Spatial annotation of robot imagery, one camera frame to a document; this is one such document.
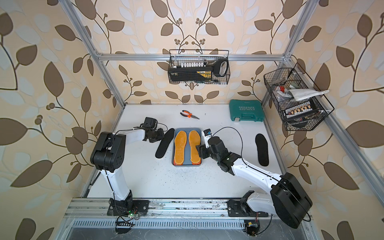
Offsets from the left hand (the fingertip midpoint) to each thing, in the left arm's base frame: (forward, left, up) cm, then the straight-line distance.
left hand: (164, 134), depth 101 cm
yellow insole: (-6, -11, +1) cm, 13 cm away
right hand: (-13, -25, +10) cm, 30 cm away
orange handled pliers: (+18, -17, 0) cm, 24 cm away
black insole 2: (-12, -64, 0) cm, 66 cm away
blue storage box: (-19, -17, -1) cm, 25 cm away
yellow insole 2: (-5, -21, +2) cm, 22 cm away
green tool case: (+21, -59, +4) cm, 63 cm away
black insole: (-12, +1, -1) cm, 12 cm away
